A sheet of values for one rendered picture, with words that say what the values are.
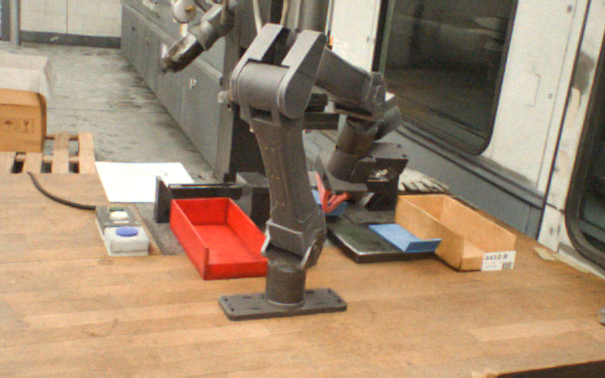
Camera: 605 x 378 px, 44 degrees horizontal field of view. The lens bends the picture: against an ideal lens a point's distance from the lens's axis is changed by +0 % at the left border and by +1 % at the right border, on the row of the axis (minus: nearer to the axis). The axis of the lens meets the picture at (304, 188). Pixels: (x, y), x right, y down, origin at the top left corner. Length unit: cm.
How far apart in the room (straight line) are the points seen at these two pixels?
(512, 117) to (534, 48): 18
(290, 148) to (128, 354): 35
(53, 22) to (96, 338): 968
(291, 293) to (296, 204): 15
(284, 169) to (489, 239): 62
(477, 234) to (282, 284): 56
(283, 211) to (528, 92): 95
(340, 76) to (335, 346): 40
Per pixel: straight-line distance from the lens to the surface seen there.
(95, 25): 1070
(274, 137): 102
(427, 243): 144
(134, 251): 135
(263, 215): 152
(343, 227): 152
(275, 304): 116
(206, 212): 149
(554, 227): 174
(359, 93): 116
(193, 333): 110
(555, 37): 185
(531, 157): 188
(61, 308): 117
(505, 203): 192
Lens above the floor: 143
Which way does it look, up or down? 17 degrees down
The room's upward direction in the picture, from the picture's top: 7 degrees clockwise
